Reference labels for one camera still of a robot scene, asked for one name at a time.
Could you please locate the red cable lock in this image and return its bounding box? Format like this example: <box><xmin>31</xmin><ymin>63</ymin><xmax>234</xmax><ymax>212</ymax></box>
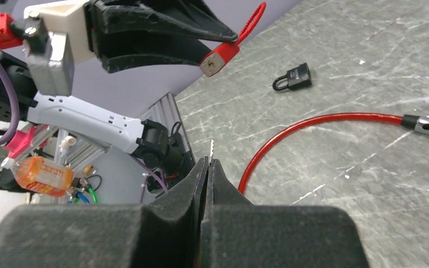
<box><xmin>237</xmin><ymin>112</ymin><xmax>429</xmax><ymax>195</ymax></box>

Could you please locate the small black padlock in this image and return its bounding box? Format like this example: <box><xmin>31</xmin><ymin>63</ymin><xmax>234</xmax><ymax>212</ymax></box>
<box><xmin>272</xmin><ymin>63</ymin><xmax>312</xmax><ymax>92</ymax></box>

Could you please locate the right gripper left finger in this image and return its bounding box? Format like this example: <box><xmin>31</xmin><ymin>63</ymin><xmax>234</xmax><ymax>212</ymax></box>
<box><xmin>0</xmin><ymin>157</ymin><xmax>209</xmax><ymax>267</ymax></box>

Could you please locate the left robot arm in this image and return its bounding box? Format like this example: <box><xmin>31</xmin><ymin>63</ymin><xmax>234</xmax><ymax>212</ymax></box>
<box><xmin>0</xmin><ymin>1</ymin><xmax>243</xmax><ymax>179</ymax></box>

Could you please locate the small red padlock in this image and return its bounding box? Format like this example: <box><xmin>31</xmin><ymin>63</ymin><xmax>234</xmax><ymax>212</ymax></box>
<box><xmin>199</xmin><ymin>2</ymin><xmax>266</xmax><ymax>77</ymax></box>

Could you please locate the orange plastic bottle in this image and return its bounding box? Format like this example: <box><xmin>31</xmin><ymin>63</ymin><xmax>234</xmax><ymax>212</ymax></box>
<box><xmin>1</xmin><ymin>156</ymin><xmax>75</xmax><ymax>198</ymax></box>

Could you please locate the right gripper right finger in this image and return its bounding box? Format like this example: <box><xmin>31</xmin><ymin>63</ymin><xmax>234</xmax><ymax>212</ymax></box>
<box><xmin>199</xmin><ymin>160</ymin><xmax>369</xmax><ymax>267</ymax></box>

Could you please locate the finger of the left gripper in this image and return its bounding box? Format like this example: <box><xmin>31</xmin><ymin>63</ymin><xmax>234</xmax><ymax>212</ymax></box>
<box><xmin>88</xmin><ymin>1</ymin><xmax>238</xmax><ymax>42</ymax></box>
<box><xmin>99</xmin><ymin>37</ymin><xmax>211</xmax><ymax>73</ymax></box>

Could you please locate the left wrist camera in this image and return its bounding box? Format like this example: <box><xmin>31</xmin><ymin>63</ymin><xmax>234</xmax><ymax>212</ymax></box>
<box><xmin>0</xmin><ymin>1</ymin><xmax>94</xmax><ymax>97</ymax></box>

